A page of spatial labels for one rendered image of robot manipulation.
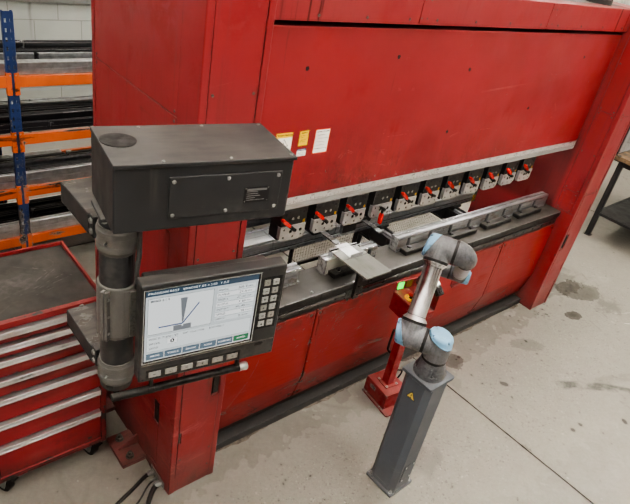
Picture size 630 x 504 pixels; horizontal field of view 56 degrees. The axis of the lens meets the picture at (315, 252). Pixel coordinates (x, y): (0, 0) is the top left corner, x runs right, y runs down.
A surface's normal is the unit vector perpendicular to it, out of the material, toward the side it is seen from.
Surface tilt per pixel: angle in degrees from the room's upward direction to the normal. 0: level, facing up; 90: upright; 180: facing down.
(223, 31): 90
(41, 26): 90
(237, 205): 90
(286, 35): 90
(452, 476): 0
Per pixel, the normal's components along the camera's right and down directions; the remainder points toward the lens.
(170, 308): 0.49, 0.53
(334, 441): 0.18, -0.84
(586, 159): -0.76, 0.22
